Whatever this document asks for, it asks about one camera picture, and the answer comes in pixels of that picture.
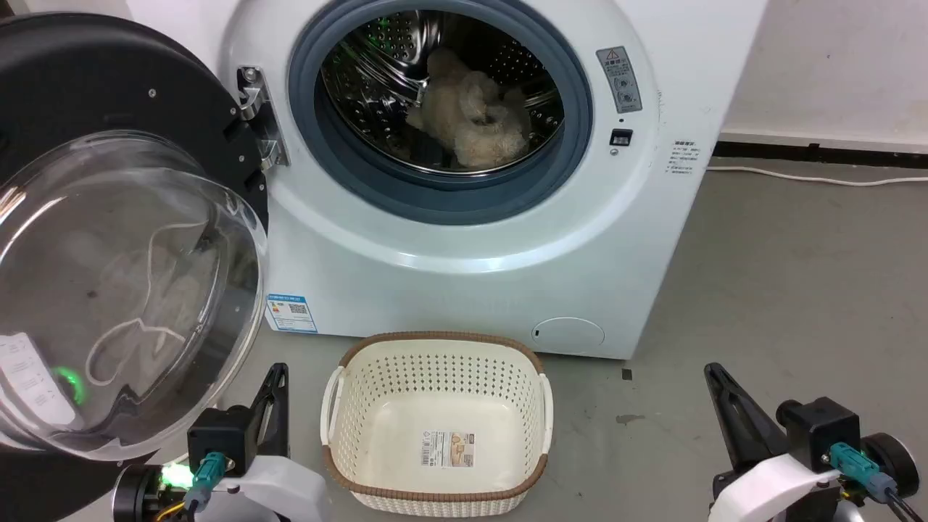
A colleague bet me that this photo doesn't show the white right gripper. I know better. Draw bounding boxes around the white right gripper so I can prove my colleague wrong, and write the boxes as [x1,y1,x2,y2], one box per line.
[704,362,845,522]

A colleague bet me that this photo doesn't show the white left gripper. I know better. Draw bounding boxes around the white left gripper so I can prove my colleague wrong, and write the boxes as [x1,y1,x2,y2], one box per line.
[197,362,328,522]

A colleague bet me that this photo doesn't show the black washer door glass bowl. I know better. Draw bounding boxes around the black washer door glass bowl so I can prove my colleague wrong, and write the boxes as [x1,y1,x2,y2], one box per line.
[0,12,270,522]

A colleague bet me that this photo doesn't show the white front-load washing machine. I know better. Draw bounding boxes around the white front-load washing machine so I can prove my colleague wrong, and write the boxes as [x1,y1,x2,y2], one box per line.
[127,0,769,361]

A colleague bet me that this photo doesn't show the chrome door hinge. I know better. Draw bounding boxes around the chrome door hinge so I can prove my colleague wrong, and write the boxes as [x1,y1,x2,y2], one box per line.
[237,66,290,171]

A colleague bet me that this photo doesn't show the blue energy label sticker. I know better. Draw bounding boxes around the blue energy label sticker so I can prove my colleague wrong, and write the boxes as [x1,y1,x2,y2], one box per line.
[266,294,318,334]

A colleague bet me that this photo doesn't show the cream laundry basket brown rim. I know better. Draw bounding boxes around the cream laundry basket brown rim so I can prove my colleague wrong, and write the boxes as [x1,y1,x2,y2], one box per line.
[321,331,554,518]

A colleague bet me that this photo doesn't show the paper label in basket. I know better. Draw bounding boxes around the paper label in basket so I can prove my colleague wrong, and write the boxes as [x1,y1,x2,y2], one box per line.
[420,431,476,469]

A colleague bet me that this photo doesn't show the round filter cover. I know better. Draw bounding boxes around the round filter cover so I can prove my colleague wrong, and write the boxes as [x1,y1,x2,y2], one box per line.
[533,317,605,356]

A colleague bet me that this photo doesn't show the black text sticker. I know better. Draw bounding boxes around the black text sticker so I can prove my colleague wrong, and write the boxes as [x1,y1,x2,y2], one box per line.
[668,139,699,176]

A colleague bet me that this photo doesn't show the steel washer drum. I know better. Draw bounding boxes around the steel washer drum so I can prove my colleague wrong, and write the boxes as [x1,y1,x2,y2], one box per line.
[320,10,566,175]

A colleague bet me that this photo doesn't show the beige plush toy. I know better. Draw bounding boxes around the beige plush toy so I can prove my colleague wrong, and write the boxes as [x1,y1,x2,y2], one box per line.
[406,48,532,169]

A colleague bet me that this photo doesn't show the grey warning sticker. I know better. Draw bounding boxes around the grey warning sticker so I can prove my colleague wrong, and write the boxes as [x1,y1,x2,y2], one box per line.
[596,46,643,115]

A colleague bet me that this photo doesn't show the teal plug left gripper cable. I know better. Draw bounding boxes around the teal plug left gripper cable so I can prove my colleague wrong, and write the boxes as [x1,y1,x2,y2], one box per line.
[155,451,234,522]

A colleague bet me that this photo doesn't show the teal plug gripper cable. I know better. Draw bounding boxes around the teal plug gripper cable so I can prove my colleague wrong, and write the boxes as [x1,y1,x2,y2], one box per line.
[829,442,928,522]
[155,451,234,522]

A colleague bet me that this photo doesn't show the teal plug right gripper cable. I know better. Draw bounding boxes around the teal plug right gripper cable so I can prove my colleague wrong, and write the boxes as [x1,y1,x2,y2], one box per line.
[829,442,928,522]

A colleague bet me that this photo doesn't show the white floor cable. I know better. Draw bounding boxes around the white floor cable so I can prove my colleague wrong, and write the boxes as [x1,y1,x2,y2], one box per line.
[707,165,928,188]

